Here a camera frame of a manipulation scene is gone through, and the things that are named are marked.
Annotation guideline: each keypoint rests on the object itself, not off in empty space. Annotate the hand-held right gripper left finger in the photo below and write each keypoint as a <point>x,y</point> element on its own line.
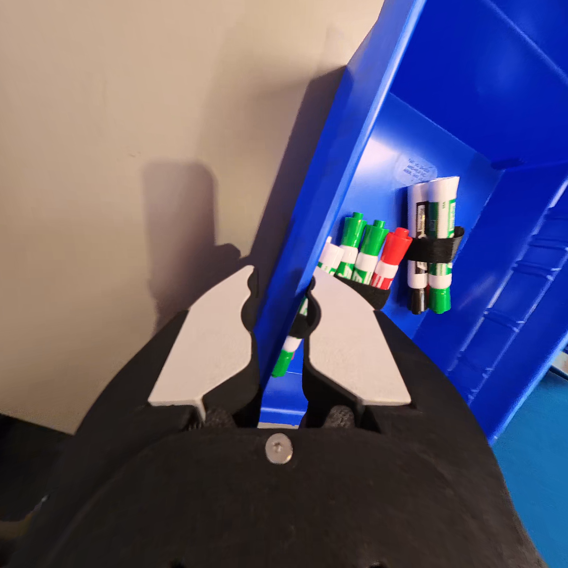
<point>200,355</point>

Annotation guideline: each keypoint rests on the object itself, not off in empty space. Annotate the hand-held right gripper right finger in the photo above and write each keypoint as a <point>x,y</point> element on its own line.
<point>359,355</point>

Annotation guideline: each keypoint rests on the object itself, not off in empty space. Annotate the green marker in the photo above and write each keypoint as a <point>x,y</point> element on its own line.
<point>353,232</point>
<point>286,355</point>
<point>442,204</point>
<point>373,241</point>

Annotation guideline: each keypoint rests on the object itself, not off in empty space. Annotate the black marker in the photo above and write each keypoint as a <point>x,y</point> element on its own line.
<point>416,209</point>

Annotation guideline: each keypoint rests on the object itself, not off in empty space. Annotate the large blue plastic bin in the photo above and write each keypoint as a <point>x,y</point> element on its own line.
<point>426,106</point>

